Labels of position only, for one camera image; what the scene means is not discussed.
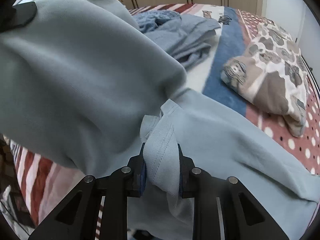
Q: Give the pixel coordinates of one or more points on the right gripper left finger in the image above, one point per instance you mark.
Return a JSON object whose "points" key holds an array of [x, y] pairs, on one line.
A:
{"points": [[96, 207]]}

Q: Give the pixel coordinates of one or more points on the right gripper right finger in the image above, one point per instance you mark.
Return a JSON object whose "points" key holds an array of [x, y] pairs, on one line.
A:
{"points": [[224, 208]]}

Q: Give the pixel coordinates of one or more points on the light blue pants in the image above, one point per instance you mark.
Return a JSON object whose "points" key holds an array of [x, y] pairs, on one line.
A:
{"points": [[83, 87]]}

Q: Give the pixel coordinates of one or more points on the patterned plush bed blanket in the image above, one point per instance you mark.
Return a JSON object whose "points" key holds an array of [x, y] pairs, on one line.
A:
{"points": [[44, 183]]}

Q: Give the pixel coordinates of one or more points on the brown patterned pillow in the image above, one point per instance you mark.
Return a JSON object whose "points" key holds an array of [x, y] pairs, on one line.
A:
{"points": [[271, 75]]}

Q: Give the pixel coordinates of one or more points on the blue denim garment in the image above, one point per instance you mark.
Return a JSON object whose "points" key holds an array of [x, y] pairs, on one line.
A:
{"points": [[183, 36]]}

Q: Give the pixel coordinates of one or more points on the white door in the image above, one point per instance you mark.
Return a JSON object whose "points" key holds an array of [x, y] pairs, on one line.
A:
{"points": [[288, 14]]}

